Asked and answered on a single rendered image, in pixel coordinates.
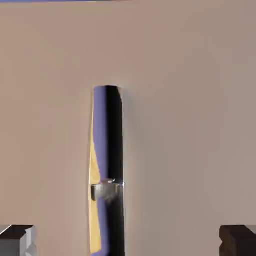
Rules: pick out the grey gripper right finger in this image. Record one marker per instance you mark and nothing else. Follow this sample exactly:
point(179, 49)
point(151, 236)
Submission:
point(238, 241)

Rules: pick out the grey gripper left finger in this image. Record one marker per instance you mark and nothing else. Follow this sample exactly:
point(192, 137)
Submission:
point(14, 240)

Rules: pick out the tan drawer front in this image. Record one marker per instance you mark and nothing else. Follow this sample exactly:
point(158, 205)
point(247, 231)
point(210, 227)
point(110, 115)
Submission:
point(190, 120)

